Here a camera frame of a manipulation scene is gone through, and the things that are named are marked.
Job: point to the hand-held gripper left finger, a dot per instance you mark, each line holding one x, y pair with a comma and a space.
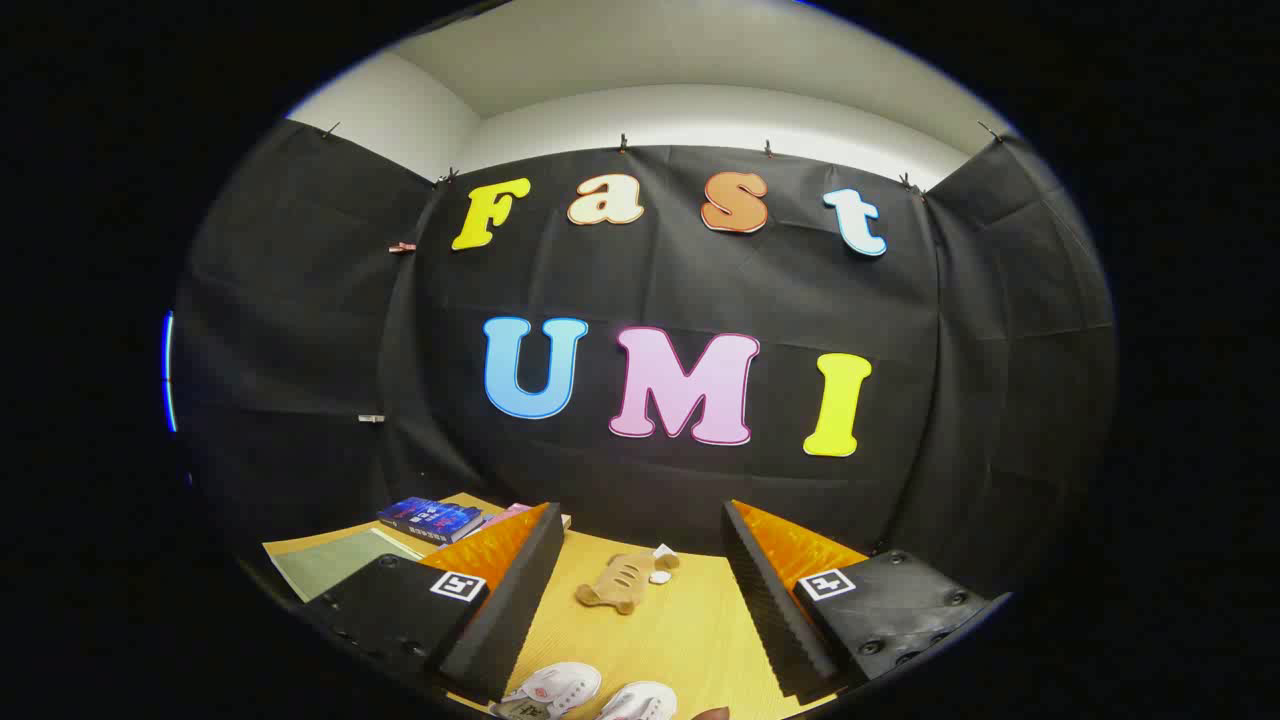
505, 600

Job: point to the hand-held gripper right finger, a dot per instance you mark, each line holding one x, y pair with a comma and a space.
775, 600

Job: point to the white canvas shoe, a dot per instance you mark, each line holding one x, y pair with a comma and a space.
640, 702
555, 688

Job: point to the green fabric storage box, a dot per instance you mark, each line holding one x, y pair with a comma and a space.
330, 565

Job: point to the pink cover book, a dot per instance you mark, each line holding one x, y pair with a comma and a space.
512, 512

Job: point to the dark blue book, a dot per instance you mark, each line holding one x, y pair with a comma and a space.
430, 518

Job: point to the brown bread plush toy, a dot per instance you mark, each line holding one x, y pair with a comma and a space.
620, 580

